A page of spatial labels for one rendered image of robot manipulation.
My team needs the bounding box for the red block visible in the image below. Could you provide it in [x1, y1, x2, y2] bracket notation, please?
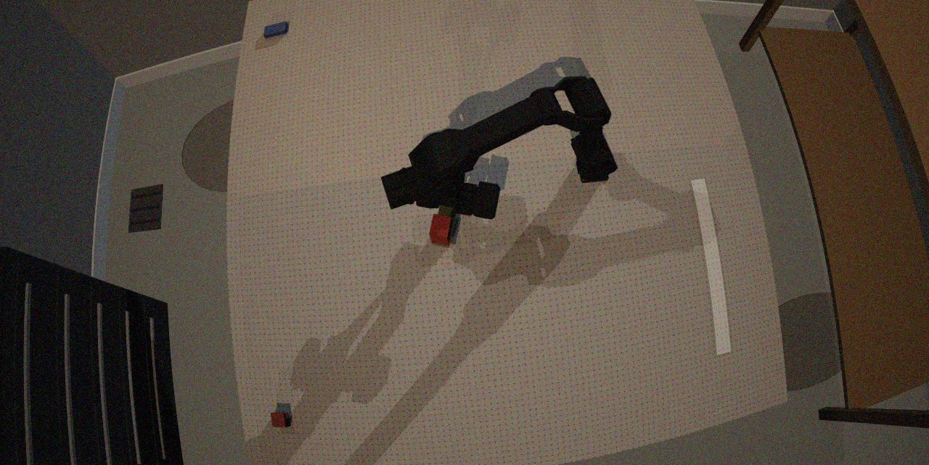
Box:
[271, 412, 290, 427]

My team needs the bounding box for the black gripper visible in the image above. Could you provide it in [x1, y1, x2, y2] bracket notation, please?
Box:
[416, 181, 500, 219]

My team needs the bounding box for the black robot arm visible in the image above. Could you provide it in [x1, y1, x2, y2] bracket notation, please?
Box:
[381, 76, 618, 209]

